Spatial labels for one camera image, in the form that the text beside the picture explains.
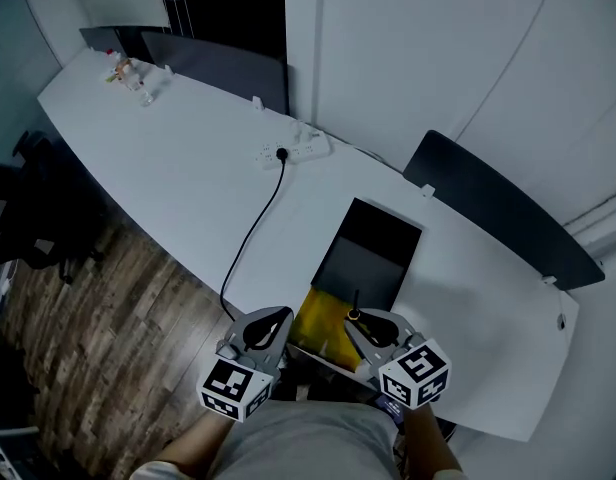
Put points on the person's grey shirt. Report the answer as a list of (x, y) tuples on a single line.
[(308, 443)]

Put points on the white side table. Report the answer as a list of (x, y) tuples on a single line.
[(0, 453)]

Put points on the brown liquid bottle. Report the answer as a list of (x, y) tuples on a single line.
[(123, 68)]

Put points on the dark grey desk divider panel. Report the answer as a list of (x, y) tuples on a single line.
[(113, 35), (488, 203), (223, 68)]

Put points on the white power adapter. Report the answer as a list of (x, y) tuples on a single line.
[(302, 132)]

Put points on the red capped white bottle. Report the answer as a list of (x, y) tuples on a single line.
[(110, 55)]

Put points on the dark window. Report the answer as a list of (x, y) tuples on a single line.
[(228, 13)]

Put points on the white power strip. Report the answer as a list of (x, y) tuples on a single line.
[(308, 149)]

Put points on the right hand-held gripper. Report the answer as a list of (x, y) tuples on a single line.
[(415, 373)]

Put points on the black office chair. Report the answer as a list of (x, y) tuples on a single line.
[(43, 208)]

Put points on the small white bottle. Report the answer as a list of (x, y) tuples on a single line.
[(134, 82)]

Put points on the person's right forearm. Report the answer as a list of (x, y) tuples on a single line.
[(430, 443)]

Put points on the person's left forearm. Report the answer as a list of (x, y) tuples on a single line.
[(193, 443)]

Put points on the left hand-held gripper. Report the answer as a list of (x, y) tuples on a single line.
[(230, 385)]

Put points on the white wall conduit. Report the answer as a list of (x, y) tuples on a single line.
[(603, 218)]

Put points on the clear plastic bottle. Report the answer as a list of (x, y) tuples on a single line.
[(147, 99)]

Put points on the black box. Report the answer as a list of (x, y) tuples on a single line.
[(368, 258)]

